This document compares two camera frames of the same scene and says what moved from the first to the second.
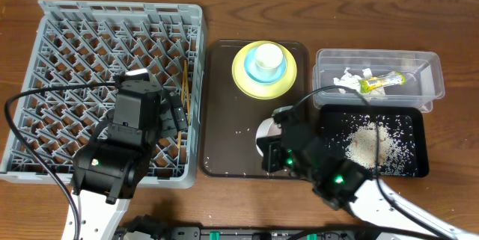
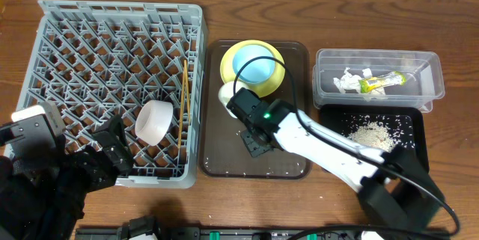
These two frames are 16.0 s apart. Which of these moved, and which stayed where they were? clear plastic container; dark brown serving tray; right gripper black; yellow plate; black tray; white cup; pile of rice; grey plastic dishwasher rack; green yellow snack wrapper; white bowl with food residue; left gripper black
Moved: white bowl with food residue; right gripper black; white cup; left gripper black; yellow plate
Stayed: green yellow snack wrapper; clear plastic container; pile of rice; black tray; grey plastic dishwasher rack; dark brown serving tray
